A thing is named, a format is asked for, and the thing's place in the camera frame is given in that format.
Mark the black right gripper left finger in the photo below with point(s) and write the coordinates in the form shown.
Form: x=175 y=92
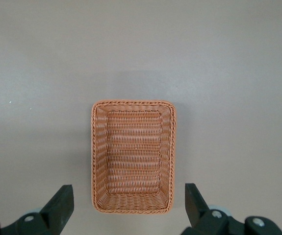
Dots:
x=55 y=215

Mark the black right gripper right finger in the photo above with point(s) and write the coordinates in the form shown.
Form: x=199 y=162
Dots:
x=197 y=215

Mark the small brown wicker basket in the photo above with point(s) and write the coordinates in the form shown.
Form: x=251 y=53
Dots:
x=133 y=151

